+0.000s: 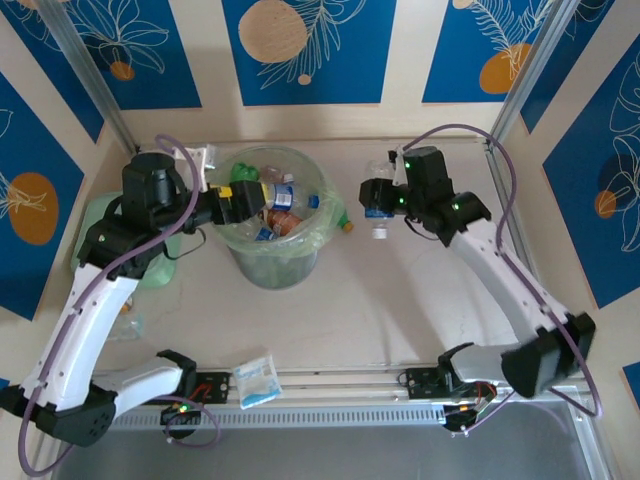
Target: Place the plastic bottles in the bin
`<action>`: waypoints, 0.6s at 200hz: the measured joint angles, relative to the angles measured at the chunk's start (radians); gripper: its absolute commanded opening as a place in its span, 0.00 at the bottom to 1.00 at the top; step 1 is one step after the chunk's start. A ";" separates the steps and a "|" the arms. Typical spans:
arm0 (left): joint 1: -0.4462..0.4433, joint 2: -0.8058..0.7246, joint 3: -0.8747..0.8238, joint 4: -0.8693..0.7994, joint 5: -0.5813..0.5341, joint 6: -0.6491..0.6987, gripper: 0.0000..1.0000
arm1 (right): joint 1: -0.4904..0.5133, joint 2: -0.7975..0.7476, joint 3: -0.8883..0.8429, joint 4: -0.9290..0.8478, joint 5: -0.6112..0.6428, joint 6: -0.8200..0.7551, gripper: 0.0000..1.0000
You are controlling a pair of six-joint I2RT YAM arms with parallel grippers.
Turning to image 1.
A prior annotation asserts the pepsi label clear bottle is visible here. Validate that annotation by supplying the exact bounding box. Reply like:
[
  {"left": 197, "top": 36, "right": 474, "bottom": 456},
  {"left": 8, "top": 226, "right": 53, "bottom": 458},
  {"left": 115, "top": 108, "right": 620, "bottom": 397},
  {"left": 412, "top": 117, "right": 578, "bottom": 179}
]
[{"left": 259, "top": 180, "right": 321, "bottom": 211}]

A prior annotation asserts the grey mesh waste bin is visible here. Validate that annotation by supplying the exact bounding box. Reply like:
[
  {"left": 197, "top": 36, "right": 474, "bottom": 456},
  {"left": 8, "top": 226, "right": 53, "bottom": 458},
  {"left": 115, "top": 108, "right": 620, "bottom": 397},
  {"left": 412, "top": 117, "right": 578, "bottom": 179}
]
[{"left": 207, "top": 144, "right": 346, "bottom": 291}]

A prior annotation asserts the green plastic lid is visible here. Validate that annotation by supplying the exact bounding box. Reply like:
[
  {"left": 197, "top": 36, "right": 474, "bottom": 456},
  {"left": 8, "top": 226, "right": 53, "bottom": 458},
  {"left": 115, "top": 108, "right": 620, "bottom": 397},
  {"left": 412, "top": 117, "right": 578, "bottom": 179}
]
[{"left": 69, "top": 197, "right": 184, "bottom": 291}]

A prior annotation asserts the clear bottle with orange cap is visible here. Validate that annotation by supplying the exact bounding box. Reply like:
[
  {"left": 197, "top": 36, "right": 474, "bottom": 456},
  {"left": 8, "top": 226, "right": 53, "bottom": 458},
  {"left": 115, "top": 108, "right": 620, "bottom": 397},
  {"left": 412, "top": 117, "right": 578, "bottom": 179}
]
[{"left": 106, "top": 293, "right": 147, "bottom": 343}]

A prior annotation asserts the white blue wipes packet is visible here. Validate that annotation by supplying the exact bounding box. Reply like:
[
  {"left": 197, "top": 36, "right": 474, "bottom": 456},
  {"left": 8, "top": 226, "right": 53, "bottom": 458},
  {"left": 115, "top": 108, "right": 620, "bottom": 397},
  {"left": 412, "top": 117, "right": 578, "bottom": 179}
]
[{"left": 232, "top": 354, "right": 285, "bottom": 411}]

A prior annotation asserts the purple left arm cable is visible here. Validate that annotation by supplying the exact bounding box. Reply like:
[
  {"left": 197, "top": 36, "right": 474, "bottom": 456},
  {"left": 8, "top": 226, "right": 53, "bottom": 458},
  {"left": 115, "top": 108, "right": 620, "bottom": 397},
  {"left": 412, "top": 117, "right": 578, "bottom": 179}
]
[{"left": 17, "top": 133, "right": 221, "bottom": 476}]

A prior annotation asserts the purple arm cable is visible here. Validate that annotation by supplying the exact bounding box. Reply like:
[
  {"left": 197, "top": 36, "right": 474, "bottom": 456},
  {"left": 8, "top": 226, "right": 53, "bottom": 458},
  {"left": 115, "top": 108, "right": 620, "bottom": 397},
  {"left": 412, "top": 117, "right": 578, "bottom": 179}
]
[
  {"left": 17, "top": 133, "right": 221, "bottom": 476},
  {"left": 402, "top": 124, "right": 604, "bottom": 419}
]

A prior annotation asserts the aluminium table side rail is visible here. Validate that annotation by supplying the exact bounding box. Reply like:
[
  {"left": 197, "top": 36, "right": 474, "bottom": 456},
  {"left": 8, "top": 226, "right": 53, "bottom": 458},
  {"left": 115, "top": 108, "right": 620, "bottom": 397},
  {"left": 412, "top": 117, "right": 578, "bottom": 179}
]
[{"left": 484, "top": 142, "right": 586, "bottom": 374}]

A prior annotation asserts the aluminium table back rail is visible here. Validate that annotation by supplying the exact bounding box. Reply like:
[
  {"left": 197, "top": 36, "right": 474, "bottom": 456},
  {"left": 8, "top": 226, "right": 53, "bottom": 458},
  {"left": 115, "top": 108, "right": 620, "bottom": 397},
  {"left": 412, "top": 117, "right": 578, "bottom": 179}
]
[{"left": 137, "top": 139, "right": 489, "bottom": 151}]

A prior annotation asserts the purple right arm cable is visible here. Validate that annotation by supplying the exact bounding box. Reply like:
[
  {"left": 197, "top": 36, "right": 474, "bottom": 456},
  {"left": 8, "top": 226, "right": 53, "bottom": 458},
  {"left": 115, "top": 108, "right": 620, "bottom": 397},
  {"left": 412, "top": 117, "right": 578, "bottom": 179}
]
[{"left": 402, "top": 124, "right": 604, "bottom": 419}]

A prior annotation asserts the aluminium frame post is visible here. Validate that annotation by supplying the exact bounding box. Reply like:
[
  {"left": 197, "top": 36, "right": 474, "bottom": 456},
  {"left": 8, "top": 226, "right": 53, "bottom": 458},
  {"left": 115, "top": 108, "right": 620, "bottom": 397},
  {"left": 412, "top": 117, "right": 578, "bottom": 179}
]
[
  {"left": 37, "top": 0, "right": 140, "bottom": 155},
  {"left": 485, "top": 0, "right": 591, "bottom": 154}
]

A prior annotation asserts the blue floral wall poster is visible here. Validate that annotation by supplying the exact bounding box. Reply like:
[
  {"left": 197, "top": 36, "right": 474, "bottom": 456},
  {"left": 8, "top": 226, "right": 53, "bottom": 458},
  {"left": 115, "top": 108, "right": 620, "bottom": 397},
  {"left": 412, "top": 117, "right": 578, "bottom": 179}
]
[
  {"left": 0, "top": 7, "right": 106, "bottom": 145},
  {"left": 519, "top": 0, "right": 640, "bottom": 135},
  {"left": 222, "top": 0, "right": 399, "bottom": 107},
  {"left": 422, "top": 0, "right": 551, "bottom": 105},
  {"left": 542, "top": 34, "right": 640, "bottom": 310},
  {"left": 0, "top": 69, "right": 86, "bottom": 322},
  {"left": 64, "top": 0, "right": 204, "bottom": 111}
]

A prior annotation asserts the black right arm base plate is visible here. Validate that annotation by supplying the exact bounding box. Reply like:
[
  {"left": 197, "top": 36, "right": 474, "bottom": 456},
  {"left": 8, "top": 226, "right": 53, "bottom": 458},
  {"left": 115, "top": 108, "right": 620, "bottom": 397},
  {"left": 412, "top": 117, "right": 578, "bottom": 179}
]
[{"left": 399, "top": 367, "right": 446, "bottom": 401}]

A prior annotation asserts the aluminium front mounting rail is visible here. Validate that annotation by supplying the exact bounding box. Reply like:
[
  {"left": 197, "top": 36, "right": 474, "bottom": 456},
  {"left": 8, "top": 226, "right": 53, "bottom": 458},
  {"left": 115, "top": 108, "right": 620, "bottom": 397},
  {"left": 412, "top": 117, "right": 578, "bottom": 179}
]
[{"left": 42, "top": 364, "right": 589, "bottom": 414}]

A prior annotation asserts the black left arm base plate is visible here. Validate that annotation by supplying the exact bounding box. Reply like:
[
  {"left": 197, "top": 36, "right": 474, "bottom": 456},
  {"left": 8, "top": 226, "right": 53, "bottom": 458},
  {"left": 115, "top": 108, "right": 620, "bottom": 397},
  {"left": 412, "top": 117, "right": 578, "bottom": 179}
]
[{"left": 138, "top": 370, "right": 234, "bottom": 407}]

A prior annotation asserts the grey slotted cable duct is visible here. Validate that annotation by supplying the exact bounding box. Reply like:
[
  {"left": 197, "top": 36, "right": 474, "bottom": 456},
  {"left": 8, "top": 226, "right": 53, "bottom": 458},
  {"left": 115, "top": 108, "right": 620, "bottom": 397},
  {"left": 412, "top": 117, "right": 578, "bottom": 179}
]
[{"left": 63, "top": 405, "right": 447, "bottom": 432}]

